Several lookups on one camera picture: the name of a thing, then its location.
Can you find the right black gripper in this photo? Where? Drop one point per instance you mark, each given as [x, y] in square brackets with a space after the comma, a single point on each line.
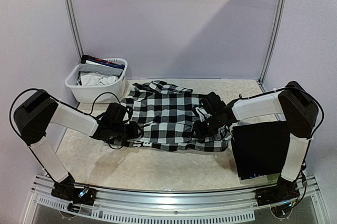
[199, 125]

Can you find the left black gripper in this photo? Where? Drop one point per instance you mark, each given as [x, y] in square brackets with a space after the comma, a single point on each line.
[134, 131]

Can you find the black white plaid shirt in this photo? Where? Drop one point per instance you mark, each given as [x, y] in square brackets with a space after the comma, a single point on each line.
[166, 114]

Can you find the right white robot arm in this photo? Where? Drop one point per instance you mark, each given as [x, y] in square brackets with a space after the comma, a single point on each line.
[290, 104]

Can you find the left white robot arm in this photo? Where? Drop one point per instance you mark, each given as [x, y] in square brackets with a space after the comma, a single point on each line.
[34, 110]

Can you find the white laundry basket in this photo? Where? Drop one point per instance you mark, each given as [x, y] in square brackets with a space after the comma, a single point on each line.
[103, 94]

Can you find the folded black garment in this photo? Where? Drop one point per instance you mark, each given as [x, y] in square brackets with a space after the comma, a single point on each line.
[260, 149]

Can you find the grey cloth in basket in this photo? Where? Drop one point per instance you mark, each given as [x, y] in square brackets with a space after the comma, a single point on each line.
[100, 69]

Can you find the dark striped cloth in basket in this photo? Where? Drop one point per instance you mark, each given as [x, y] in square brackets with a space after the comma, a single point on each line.
[87, 58]

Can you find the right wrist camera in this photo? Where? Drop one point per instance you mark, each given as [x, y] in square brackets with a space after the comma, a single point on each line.
[202, 114]

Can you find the aluminium front rail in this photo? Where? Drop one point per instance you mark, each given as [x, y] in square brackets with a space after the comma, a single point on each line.
[224, 206]

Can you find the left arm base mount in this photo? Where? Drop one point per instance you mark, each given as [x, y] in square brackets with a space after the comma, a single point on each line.
[66, 190]

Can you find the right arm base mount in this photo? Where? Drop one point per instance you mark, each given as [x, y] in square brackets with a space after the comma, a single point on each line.
[282, 191]

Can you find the left aluminium corner post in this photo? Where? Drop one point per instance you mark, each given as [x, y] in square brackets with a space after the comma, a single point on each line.
[74, 28]

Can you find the aluminium corner post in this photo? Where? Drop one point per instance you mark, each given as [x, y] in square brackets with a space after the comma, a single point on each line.
[272, 42]
[74, 28]

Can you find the right aluminium corner post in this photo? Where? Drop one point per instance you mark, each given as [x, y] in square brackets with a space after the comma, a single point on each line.
[272, 42]

